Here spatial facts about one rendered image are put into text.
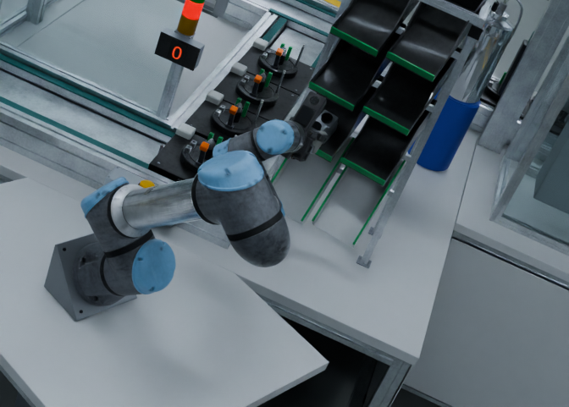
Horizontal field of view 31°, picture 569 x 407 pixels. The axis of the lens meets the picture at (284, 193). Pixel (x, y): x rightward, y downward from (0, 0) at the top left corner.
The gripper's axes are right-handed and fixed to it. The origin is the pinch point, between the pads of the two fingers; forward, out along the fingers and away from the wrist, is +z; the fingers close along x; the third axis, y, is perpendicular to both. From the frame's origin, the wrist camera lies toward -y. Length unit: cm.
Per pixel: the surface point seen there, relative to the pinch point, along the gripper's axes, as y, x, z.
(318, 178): 13.8, 3.5, 17.0
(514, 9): -84, -32, 559
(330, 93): -9.7, -0.7, -1.1
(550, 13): -60, 28, 111
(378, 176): 4.1, 18.4, 10.1
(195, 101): 17, -48, 45
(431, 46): -31.5, 15.2, 3.8
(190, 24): -6.0, -47.2, 11.1
